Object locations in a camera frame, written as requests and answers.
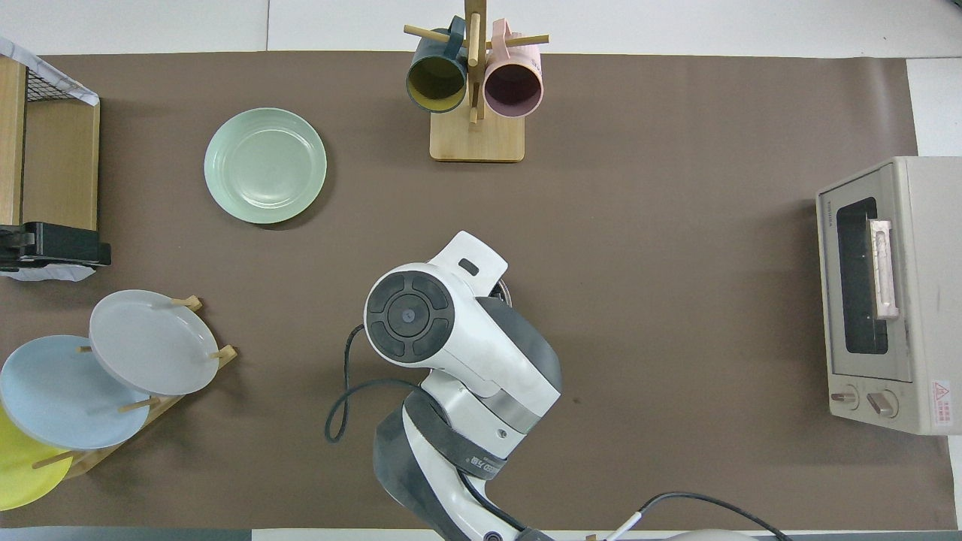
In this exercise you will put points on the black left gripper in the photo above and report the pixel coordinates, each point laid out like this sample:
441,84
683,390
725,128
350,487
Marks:
60,246

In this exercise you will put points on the glass lid with blue knob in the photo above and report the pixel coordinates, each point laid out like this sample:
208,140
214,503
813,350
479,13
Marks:
505,293

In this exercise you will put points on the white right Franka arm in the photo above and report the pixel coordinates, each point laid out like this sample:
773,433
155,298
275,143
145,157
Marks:
481,361

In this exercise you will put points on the grey plate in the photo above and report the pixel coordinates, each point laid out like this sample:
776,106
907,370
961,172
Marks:
154,342

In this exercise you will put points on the light blue plate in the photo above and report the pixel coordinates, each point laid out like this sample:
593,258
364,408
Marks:
60,394

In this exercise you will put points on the wooden plate rack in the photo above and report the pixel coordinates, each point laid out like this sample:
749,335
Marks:
86,458

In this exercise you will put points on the light green plate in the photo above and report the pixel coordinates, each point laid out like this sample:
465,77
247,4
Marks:
265,165

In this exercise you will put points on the yellow plate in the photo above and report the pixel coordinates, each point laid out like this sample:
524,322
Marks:
19,473

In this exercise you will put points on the white paper sheet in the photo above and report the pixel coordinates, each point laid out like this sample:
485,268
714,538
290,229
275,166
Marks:
37,273

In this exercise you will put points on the white patterned paper bag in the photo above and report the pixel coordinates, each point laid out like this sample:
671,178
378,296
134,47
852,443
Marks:
45,71

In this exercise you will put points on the dark teal mug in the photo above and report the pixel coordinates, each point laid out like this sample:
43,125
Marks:
436,79

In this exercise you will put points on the wooden mug rack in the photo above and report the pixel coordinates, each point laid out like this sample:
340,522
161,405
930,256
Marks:
477,139

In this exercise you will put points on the pink ribbed mug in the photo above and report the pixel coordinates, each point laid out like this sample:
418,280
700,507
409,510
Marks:
513,86

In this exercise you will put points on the brown table mat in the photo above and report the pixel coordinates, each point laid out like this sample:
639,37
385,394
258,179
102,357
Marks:
661,300

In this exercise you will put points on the beige toaster oven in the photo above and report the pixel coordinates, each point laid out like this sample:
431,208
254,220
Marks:
924,300

